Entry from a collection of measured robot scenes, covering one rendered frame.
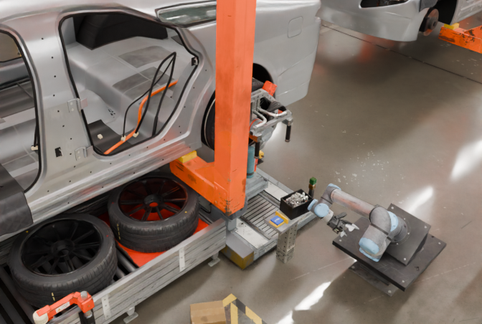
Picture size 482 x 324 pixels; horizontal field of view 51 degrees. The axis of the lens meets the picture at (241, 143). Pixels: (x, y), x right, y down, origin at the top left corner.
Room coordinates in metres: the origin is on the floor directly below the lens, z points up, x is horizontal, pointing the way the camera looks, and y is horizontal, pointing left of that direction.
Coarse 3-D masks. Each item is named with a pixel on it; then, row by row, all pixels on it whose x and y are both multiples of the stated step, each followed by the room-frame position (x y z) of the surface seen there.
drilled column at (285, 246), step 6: (294, 228) 2.75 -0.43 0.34; (282, 234) 2.75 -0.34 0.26; (288, 234) 2.72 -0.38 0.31; (294, 234) 2.79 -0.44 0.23; (282, 240) 2.75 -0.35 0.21; (288, 240) 2.72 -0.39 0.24; (294, 240) 2.77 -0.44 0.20; (282, 246) 2.74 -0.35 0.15; (288, 246) 2.73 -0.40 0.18; (294, 246) 2.78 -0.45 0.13; (276, 252) 2.78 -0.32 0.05; (282, 252) 2.74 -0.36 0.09; (288, 252) 2.73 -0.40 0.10; (282, 258) 2.73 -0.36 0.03; (288, 258) 2.74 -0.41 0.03
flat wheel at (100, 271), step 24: (72, 216) 2.58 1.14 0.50; (24, 240) 2.34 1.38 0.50; (48, 240) 2.37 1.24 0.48; (72, 240) 2.55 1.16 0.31; (96, 240) 2.48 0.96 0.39; (24, 264) 2.14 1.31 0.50; (96, 264) 2.17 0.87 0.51; (24, 288) 2.02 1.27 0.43; (48, 288) 1.98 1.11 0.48; (72, 288) 2.02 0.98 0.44; (96, 288) 2.11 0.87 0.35
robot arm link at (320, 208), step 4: (320, 200) 2.63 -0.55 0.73; (324, 200) 2.61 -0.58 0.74; (316, 204) 2.61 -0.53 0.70; (320, 204) 2.58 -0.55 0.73; (324, 204) 2.58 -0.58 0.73; (328, 204) 2.59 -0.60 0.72; (312, 208) 2.65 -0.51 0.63; (316, 208) 2.57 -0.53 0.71; (320, 208) 2.57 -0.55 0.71; (324, 208) 2.57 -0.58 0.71; (328, 208) 2.57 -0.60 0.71; (316, 212) 2.55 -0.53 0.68; (320, 212) 2.55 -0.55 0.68; (324, 212) 2.55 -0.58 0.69; (328, 212) 2.55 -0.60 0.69; (320, 216) 2.56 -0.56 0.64
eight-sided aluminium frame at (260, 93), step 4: (252, 92) 3.37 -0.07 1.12; (256, 92) 3.38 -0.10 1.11; (260, 92) 3.37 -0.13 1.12; (264, 92) 3.38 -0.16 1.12; (252, 96) 3.31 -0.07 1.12; (256, 96) 3.32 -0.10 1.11; (260, 96) 3.36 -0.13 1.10; (264, 96) 3.38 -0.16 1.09; (268, 96) 3.42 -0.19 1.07; (252, 100) 3.30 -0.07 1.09; (268, 100) 3.49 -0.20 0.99; (272, 100) 3.45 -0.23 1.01; (276, 100) 3.49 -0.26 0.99; (272, 112) 3.52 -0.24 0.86; (276, 112) 3.50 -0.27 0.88; (268, 120) 3.53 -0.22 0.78; (276, 124) 3.50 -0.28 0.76; (260, 140) 3.45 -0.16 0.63; (260, 144) 3.40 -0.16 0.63; (264, 144) 3.42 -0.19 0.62; (260, 148) 3.38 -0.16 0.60
